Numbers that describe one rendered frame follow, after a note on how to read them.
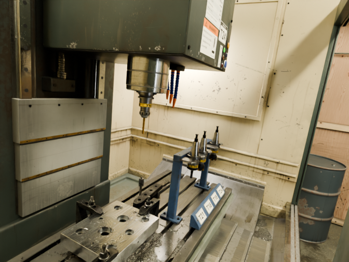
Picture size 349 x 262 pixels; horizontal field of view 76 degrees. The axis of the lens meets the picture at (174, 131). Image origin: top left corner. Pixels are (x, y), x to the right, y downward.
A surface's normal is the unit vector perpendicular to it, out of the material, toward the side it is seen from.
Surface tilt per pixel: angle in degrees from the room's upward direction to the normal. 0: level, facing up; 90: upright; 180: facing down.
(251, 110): 90
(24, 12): 90
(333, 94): 90
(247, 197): 24
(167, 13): 90
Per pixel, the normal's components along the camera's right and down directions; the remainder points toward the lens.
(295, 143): -0.46, 0.13
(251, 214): -0.09, -0.84
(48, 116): 0.88, 0.19
